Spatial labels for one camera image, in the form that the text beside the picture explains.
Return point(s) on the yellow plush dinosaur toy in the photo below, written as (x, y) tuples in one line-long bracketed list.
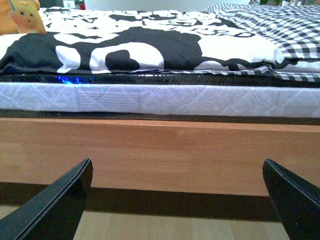
[(20, 17)]

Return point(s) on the black white checkered blanket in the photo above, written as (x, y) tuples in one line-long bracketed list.
[(282, 27)]

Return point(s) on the white quilted mattress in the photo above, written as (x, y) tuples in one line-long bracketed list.
[(189, 100)]

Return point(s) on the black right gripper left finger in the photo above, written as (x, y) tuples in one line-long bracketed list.
[(55, 212)]

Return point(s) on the wooden bed frame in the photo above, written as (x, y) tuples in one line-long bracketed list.
[(214, 155)]

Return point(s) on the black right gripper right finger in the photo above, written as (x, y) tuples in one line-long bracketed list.
[(296, 201)]

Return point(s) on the black white patterned blanket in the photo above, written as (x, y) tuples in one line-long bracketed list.
[(104, 42)]

